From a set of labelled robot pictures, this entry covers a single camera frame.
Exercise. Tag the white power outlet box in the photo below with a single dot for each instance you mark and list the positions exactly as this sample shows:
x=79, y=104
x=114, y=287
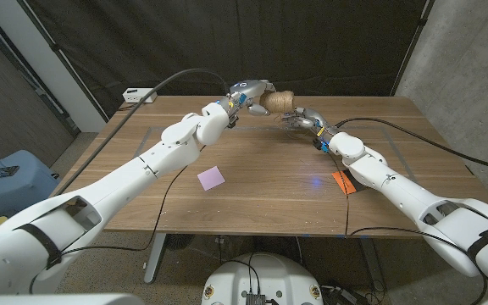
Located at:
x=136, y=95

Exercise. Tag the pink sticky note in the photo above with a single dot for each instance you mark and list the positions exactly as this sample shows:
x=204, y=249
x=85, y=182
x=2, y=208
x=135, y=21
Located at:
x=211, y=178

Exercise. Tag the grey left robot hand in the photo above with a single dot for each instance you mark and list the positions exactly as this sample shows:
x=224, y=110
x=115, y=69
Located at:
x=248, y=91

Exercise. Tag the grey table leg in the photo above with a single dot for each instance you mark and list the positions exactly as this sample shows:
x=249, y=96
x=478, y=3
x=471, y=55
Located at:
x=155, y=258

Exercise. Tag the orange and black package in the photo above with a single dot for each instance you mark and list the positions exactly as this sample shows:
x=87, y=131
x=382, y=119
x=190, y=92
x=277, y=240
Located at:
x=341, y=182

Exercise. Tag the grey power strip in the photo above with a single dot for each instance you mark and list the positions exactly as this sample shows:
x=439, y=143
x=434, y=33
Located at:
x=345, y=295

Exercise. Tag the black ribbed round object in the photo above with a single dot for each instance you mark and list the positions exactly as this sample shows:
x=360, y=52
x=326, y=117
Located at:
x=179, y=241

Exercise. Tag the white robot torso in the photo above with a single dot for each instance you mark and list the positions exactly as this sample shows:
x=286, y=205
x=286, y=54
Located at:
x=265, y=279

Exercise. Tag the brown twine spool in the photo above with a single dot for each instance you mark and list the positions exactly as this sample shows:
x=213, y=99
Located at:
x=278, y=101

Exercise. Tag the black backdrop stand pole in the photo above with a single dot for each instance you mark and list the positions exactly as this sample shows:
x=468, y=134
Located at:
x=57, y=51
x=413, y=42

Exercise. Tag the black backdrop curtain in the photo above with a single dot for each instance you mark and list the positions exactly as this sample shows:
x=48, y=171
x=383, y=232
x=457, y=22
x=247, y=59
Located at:
x=333, y=42

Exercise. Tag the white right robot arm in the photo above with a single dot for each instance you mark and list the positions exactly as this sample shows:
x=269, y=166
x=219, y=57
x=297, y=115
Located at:
x=417, y=199

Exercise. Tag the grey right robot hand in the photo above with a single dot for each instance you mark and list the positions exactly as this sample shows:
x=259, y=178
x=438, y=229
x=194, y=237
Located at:
x=312, y=120

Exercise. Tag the blue plastic container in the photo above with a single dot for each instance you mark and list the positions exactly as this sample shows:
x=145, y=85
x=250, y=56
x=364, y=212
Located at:
x=15, y=190

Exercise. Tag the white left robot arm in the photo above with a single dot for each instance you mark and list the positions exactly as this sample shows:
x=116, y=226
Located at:
x=121, y=182

